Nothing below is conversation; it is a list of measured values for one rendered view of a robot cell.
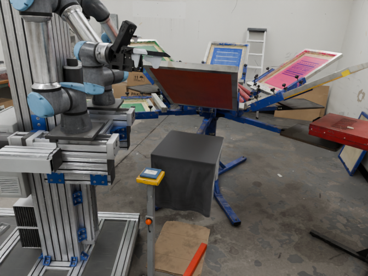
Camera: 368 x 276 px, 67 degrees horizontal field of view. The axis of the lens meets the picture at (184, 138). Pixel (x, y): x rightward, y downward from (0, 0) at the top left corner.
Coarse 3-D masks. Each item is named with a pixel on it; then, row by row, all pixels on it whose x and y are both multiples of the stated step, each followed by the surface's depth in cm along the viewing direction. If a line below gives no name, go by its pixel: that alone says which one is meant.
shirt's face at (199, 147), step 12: (180, 132) 226; (168, 144) 202; (180, 144) 203; (192, 144) 204; (204, 144) 205; (216, 144) 206; (168, 156) 184; (180, 156) 185; (192, 156) 186; (204, 156) 186; (216, 156) 187
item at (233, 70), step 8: (144, 64) 169; (160, 64) 167; (168, 64) 166; (176, 64) 165; (184, 64) 164; (192, 64) 163; (200, 64) 162; (208, 64) 161; (208, 72) 164; (216, 72) 162; (224, 72) 160; (232, 72) 158; (232, 80) 170; (160, 88) 208; (232, 88) 183; (168, 96) 225; (232, 96) 199; (176, 104) 244; (184, 104) 240; (232, 104) 217
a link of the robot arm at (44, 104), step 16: (16, 0) 101; (32, 0) 100; (48, 0) 106; (32, 16) 103; (48, 16) 107; (32, 32) 107; (48, 32) 110; (32, 48) 109; (48, 48) 111; (32, 64) 112; (48, 64) 113; (48, 80) 115; (32, 96) 114; (48, 96) 115; (64, 96) 122; (48, 112) 116
